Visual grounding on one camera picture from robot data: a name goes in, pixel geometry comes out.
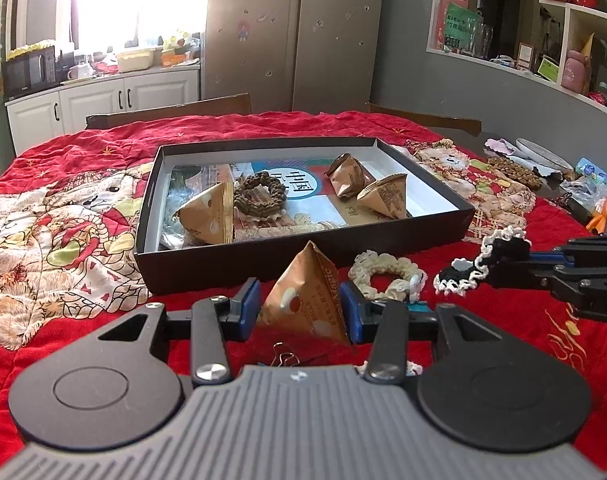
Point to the beige double-door refrigerator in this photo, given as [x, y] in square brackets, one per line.
[293, 30]

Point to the brown crochet scrunchie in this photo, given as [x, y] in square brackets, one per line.
[261, 195]

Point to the brown triangular snack packet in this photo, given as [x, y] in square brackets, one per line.
[386, 195]
[206, 215]
[346, 175]
[303, 300]

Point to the black microwave oven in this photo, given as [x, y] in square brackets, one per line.
[28, 75]

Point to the wooden chair back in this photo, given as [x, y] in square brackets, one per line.
[173, 110]
[423, 119]

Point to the beige lidded container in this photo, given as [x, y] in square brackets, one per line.
[138, 60]

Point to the brown beaded coaster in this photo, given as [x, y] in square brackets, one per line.
[513, 171]

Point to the blue crochet scrunchie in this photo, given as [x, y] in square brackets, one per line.
[413, 369]

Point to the white mug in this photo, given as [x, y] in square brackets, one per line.
[78, 71]

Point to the colourful printed booklet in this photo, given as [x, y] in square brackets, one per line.
[308, 180]

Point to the green poster card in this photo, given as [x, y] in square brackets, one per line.
[458, 27]

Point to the black shallow cardboard box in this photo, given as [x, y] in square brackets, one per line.
[233, 270]

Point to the red printed bear blanket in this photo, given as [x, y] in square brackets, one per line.
[58, 320]

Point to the orange box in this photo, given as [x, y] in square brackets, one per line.
[173, 58]

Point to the yellow cloth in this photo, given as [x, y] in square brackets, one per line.
[28, 48]

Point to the black white-trimmed scrunchie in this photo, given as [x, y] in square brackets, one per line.
[456, 276]

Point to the cream crochet scrunchie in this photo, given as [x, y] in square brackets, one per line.
[383, 270]

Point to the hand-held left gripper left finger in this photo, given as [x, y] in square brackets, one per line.
[251, 310]

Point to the white wall shelf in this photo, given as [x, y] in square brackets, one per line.
[533, 85]

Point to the pink cloth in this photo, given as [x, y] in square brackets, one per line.
[501, 146]

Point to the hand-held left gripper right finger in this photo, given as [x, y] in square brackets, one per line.
[352, 310]

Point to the pink bottle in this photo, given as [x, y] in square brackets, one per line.
[576, 72]

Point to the white kitchen cabinet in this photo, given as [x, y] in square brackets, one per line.
[108, 100]

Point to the red paper bag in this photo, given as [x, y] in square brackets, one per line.
[441, 20]

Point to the white plate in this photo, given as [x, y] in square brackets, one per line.
[543, 152]

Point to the small picture frame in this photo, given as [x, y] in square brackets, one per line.
[525, 56]

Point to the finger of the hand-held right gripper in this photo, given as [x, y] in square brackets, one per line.
[523, 275]
[548, 259]

